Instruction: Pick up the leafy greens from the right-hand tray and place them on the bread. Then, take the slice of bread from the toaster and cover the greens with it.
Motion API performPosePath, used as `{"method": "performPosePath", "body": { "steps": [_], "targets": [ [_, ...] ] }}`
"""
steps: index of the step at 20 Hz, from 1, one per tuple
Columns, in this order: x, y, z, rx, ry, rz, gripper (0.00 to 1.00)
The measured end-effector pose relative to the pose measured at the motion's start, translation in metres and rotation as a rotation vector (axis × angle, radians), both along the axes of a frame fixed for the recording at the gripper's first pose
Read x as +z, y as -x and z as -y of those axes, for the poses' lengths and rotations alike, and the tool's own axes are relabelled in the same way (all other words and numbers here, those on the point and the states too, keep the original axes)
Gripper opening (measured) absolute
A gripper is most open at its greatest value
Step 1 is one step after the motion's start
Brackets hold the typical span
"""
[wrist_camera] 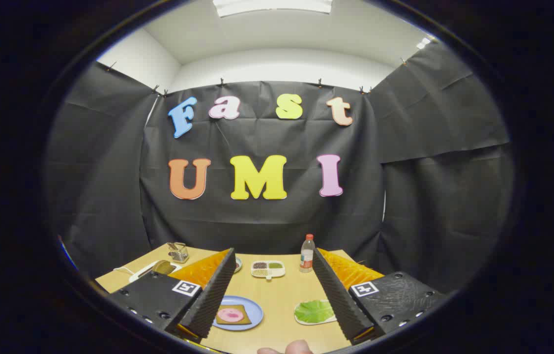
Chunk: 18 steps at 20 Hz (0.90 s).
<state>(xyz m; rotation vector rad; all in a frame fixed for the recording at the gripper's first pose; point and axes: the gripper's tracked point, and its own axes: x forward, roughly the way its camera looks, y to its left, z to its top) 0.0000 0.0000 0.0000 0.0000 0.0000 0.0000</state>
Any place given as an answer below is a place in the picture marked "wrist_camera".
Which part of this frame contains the brown square bread slice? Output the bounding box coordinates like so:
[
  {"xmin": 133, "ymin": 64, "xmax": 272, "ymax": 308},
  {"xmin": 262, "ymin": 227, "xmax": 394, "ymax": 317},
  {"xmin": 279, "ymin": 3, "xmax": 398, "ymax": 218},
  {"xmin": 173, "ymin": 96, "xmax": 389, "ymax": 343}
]
[{"xmin": 215, "ymin": 304, "xmax": 252, "ymax": 325}]

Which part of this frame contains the metal wire mesh holder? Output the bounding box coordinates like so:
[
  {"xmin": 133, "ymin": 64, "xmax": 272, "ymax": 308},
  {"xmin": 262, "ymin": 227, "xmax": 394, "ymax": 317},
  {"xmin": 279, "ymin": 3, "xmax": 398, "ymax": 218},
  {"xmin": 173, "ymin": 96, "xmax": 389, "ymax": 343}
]
[{"xmin": 167, "ymin": 242, "xmax": 189, "ymax": 264}]

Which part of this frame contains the white square plate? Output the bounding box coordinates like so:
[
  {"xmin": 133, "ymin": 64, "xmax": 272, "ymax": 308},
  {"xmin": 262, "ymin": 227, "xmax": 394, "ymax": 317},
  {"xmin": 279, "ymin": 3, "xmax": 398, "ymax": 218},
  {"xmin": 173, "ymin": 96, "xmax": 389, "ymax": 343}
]
[{"xmin": 294, "ymin": 299, "xmax": 339, "ymax": 326}]

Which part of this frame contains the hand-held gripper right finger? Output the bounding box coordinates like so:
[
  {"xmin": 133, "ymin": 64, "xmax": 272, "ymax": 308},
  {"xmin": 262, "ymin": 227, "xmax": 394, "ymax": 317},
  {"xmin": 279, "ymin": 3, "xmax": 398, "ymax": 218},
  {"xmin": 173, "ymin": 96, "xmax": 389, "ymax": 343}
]
[{"xmin": 312, "ymin": 248, "xmax": 448, "ymax": 346}]

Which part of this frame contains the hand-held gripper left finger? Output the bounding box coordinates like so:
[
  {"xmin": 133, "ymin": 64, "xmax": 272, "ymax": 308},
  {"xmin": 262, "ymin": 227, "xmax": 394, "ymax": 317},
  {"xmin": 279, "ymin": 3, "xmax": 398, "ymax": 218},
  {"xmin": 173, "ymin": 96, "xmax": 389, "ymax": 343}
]
[{"xmin": 107, "ymin": 248, "xmax": 237, "ymax": 345}]

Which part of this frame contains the white toaster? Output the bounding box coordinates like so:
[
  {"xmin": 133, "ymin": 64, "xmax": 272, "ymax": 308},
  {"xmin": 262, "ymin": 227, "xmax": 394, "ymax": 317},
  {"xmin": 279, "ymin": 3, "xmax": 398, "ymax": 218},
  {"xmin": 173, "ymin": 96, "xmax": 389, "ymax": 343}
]
[{"xmin": 128, "ymin": 260, "xmax": 181, "ymax": 284}]

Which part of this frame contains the ceiling light panel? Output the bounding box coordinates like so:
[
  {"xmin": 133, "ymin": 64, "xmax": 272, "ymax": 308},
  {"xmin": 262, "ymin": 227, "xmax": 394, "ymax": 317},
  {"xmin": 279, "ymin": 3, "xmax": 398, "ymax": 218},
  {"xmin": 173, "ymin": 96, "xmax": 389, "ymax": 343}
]
[{"xmin": 213, "ymin": 0, "xmax": 334, "ymax": 17}]

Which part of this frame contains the green lettuce leaf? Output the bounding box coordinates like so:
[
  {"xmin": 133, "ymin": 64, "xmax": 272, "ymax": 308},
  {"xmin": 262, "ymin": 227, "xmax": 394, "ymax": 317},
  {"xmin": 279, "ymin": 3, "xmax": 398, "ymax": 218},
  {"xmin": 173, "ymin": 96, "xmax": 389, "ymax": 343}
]
[{"xmin": 295, "ymin": 300, "xmax": 336, "ymax": 324}]

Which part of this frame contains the black backdrop cloth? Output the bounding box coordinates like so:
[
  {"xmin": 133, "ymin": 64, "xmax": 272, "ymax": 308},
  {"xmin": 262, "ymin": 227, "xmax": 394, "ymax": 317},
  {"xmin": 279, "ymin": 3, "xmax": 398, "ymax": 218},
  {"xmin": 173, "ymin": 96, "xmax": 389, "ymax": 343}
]
[{"xmin": 46, "ymin": 42, "xmax": 516, "ymax": 295}]

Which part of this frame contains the white divided dish with grains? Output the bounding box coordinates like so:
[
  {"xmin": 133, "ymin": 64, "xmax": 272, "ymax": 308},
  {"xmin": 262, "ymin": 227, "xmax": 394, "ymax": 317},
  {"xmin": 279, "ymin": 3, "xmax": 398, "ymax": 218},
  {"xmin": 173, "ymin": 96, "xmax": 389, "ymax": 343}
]
[{"xmin": 251, "ymin": 261, "xmax": 286, "ymax": 281}]

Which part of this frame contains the clear water bottle red cap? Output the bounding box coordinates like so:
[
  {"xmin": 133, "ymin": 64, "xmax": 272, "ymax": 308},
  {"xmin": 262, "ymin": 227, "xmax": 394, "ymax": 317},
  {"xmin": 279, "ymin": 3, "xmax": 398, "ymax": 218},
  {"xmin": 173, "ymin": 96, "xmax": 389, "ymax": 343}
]
[{"xmin": 300, "ymin": 234, "xmax": 316, "ymax": 273}]

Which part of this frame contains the pink ham slice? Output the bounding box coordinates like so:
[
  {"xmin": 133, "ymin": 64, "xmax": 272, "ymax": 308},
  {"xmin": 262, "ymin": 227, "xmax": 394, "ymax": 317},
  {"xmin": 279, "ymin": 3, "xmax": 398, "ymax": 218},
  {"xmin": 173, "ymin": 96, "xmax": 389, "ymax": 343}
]
[{"xmin": 217, "ymin": 308, "xmax": 244, "ymax": 323}]

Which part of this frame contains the blue round plate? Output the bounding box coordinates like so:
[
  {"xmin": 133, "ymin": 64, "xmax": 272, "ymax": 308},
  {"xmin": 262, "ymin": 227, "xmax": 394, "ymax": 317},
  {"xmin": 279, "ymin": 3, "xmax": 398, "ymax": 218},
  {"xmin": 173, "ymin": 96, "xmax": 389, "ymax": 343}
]
[{"xmin": 212, "ymin": 295, "xmax": 263, "ymax": 331}]

